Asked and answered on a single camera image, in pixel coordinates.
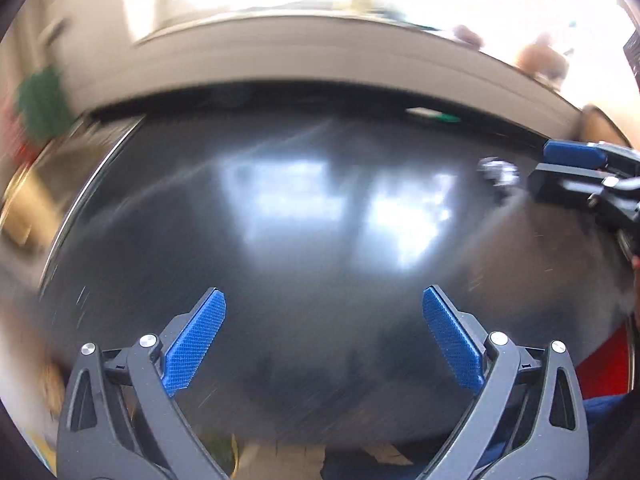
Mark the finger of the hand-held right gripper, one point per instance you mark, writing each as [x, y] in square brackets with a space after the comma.
[575, 152]
[562, 182]

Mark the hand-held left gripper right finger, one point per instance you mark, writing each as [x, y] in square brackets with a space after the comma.
[452, 340]

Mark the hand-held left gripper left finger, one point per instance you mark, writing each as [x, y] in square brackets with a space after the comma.
[195, 345]

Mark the silver wrapper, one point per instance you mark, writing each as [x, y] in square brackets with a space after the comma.
[498, 172]

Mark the red bin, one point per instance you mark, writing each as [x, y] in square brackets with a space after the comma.
[602, 365]

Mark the tan wooden board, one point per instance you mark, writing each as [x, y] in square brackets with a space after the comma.
[602, 125]

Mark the brown pot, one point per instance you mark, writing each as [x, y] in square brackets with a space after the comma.
[542, 57]

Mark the black device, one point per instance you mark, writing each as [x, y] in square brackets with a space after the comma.
[634, 50]

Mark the white green packet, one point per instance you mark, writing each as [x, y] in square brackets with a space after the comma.
[435, 115]

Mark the dark red pot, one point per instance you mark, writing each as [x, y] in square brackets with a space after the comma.
[467, 36]

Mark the person's blue trousers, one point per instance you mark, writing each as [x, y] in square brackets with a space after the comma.
[612, 435]

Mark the steel sink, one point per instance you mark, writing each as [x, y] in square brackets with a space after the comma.
[45, 190]

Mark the glass jar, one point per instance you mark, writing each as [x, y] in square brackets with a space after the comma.
[365, 1]

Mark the green bottle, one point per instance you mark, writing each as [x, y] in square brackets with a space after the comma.
[44, 105]

